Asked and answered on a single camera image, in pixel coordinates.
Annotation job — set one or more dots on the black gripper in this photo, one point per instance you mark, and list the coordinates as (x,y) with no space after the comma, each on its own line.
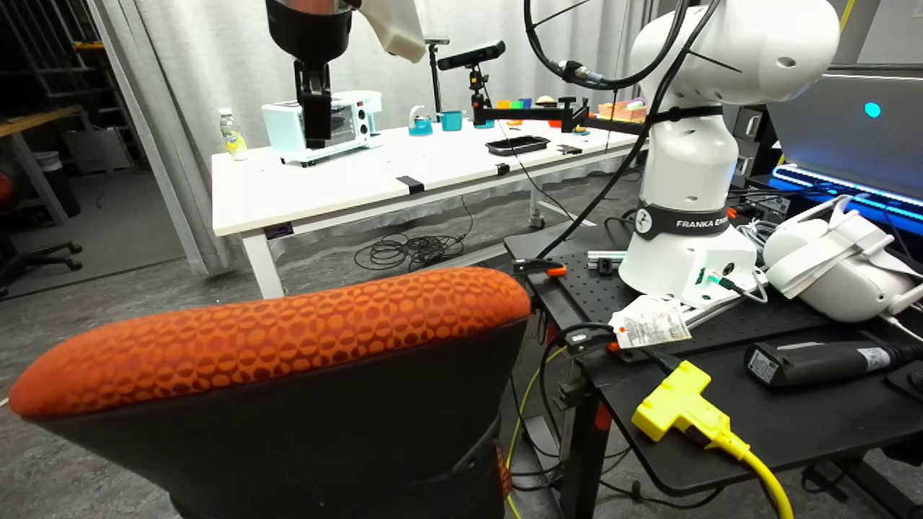
(309,31)

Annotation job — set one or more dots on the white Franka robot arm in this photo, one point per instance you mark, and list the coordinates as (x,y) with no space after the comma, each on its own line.
(693,163)

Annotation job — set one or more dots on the black office chair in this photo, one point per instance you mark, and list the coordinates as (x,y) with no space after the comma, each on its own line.
(38,256)

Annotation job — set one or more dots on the mint toaster oven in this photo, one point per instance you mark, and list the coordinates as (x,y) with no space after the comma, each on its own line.
(348,119)

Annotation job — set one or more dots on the white table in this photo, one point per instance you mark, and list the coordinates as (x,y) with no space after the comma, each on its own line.
(365,178)

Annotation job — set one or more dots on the small yellow liquid bottle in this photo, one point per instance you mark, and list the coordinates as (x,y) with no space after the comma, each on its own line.
(231,140)

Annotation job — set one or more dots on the black stand pole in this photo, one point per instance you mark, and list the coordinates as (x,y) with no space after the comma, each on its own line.
(433,77)

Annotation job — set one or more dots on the black table edge clamp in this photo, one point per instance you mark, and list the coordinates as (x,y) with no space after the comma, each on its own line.
(411,184)

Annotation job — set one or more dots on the white curtain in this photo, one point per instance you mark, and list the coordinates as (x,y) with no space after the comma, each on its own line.
(191,58)

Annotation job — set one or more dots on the teal cup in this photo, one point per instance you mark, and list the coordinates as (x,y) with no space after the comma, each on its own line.
(452,119)

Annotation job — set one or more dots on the colourful toy blocks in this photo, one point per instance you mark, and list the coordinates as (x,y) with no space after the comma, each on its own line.
(521,101)

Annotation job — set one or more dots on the black shallow tray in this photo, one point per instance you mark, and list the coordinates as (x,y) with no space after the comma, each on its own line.
(518,146)

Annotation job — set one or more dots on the wooden desk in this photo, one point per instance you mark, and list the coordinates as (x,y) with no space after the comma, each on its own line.
(34,119)

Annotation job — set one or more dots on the white label card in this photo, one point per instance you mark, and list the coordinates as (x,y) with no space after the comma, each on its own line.
(651,321)

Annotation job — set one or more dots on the yellow plug block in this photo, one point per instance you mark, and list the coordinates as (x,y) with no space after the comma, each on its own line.
(680,404)

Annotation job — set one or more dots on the white VR headset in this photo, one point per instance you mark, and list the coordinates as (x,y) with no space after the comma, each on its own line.
(837,269)

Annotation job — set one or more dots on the black handheld device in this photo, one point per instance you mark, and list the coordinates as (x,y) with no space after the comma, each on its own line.
(818,361)

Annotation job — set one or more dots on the black robot table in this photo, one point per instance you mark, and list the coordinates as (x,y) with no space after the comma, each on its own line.
(818,420)

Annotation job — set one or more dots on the black camera on stand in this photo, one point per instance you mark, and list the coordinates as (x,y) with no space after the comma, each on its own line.
(475,55)

